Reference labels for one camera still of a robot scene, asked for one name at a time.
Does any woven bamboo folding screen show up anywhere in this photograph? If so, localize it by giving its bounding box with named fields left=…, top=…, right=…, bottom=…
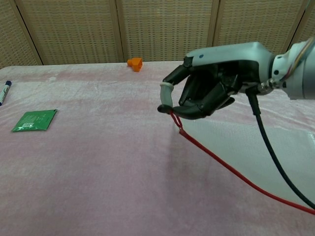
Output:
left=0, top=0, right=315, bottom=70

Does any black right hand cable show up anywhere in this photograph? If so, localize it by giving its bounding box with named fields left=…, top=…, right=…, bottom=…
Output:
left=246, top=87, right=315, bottom=209

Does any pink plush table cloth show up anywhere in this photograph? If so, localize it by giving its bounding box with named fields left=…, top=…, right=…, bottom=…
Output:
left=0, top=59, right=315, bottom=236

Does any clear mesh zipper pouch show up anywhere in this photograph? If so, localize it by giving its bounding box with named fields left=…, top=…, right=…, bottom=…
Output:
left=169, top=110, right=315, bottom=215

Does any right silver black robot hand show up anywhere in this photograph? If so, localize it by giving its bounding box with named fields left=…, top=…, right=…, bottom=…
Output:
left=157, top=41, right=274, bottom=120

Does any orange plastic block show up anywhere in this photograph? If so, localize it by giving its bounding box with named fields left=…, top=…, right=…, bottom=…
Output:
left=126, top=57, right=143, bottom=73

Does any green foil sachet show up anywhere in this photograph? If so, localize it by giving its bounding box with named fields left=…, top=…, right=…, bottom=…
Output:
left=11, top=109, right=58, bottom=133

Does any blue-capped white marker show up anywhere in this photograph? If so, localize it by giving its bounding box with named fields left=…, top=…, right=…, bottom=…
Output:
left=0, top=80, right=13, bottom=107

